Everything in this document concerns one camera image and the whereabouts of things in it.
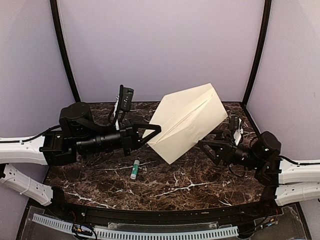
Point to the left black frame post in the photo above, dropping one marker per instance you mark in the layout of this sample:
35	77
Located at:
63	50

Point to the cream envelope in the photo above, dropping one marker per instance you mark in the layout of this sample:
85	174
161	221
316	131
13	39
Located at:
185	117

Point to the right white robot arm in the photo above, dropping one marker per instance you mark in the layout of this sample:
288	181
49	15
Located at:
285	181

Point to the black frame post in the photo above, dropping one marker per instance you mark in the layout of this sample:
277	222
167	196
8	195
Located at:
63	50
258	52

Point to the black front rail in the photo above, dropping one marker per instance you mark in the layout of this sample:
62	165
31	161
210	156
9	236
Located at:
239	214

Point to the right black frame post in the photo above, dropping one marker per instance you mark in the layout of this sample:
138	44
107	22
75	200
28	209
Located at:
258	52

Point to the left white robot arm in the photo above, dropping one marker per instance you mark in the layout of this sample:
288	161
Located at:
76	134

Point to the white slotted cable duct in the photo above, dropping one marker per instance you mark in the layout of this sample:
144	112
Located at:
121	231

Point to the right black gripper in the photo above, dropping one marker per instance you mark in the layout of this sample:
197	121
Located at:
225	152

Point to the green white glue stick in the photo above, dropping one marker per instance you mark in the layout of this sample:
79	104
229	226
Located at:
134	170

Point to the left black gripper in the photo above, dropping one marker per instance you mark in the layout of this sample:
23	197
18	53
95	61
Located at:
131	138

